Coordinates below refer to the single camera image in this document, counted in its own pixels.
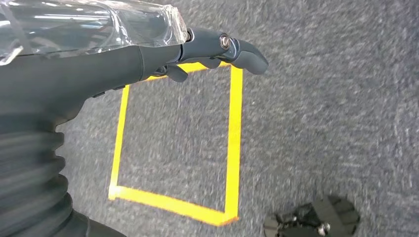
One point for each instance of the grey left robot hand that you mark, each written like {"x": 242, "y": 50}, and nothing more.
{"x": 82, "y": 65}

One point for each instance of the black robot foot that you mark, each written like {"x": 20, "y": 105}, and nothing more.
{"x": 334, "y": 212}

